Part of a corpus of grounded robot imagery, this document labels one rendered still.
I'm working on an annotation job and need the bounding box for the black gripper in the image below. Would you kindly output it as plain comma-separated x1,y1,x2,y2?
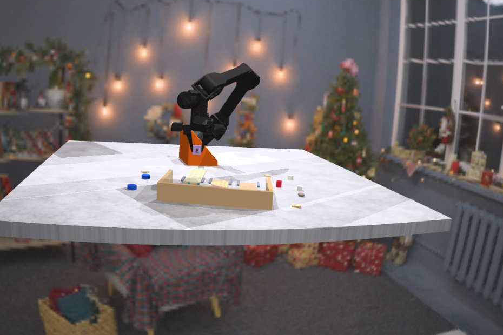
171,108,225,153

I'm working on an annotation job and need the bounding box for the purple letter block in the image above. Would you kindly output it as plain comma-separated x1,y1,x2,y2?
193,145,202,155

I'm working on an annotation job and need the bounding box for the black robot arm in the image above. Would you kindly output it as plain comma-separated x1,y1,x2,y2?
177,63,261,142

